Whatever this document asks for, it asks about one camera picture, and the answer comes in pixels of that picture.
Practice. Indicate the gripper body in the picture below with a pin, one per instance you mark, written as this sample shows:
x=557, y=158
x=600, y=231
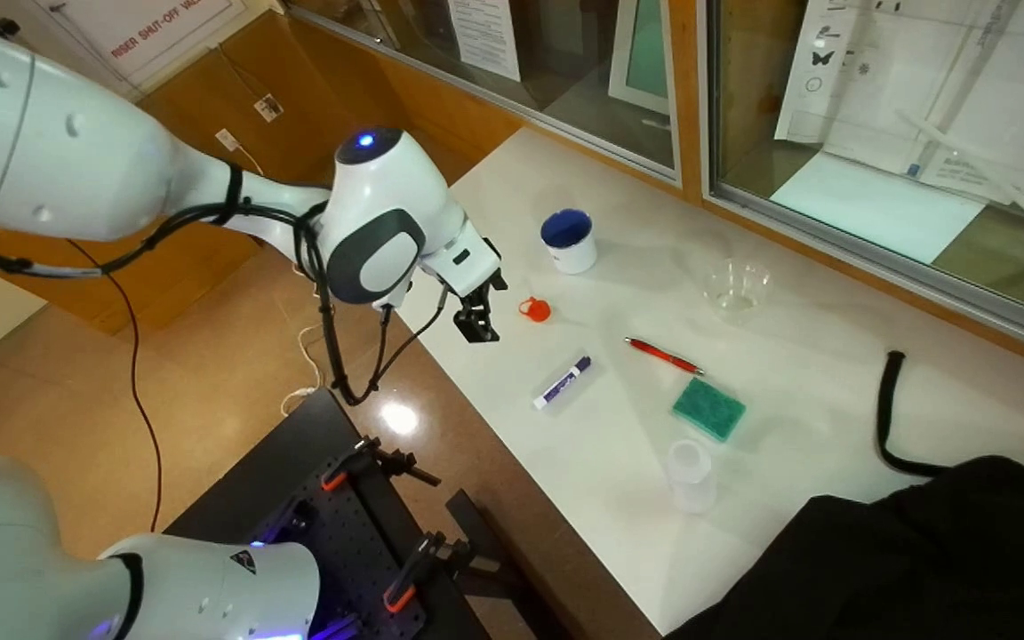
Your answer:
x=476, y=320

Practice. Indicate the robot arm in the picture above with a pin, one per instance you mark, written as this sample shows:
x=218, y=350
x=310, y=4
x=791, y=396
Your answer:
x=388, y=204

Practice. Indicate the orange bottle lid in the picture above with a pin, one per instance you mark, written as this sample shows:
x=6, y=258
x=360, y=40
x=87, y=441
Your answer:
x=537, y=310

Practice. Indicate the translucent plastic bottle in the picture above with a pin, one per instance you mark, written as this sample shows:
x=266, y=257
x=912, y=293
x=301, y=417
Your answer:
x=690, y=476

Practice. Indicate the purple and white marker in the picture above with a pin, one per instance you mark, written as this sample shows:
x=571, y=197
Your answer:
x=563, y=383

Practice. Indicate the white cup with blue inside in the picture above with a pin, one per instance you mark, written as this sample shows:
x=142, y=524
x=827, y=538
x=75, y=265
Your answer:
x=571, y=251

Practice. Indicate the black and orange clamp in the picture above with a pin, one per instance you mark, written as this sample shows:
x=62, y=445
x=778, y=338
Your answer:
x=370, y=458
x=423, y=564

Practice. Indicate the red pen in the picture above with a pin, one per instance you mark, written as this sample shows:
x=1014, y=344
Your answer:
x=663, y=356

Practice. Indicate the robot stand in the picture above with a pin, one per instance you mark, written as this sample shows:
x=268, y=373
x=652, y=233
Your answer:
x=316, y=498

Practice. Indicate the green sponge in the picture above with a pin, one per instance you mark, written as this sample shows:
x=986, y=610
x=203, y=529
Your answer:
x=708, y=409

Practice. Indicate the window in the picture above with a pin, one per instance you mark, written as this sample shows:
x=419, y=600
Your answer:
x=512, y=62
x=903, y=151

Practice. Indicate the clear plastic cup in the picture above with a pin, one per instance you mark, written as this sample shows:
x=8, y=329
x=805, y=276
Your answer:
x=736, y=286

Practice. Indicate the white paper notice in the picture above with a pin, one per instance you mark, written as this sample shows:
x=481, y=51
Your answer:
x=485, y=36

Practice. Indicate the white sign with red text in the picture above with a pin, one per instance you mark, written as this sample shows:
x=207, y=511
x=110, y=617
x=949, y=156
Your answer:
x=156, y=31

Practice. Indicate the black cloth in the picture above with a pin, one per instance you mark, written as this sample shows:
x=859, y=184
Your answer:
x=921, y=560

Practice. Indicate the white poster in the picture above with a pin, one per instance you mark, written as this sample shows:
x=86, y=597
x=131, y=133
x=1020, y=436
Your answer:
x=939, y=80

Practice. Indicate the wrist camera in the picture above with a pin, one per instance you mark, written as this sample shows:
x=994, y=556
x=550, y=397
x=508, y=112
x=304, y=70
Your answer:
x=499, y=281

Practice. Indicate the small wall tag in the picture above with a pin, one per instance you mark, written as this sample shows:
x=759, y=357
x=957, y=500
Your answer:
x=268, y=108
x=227, y=140

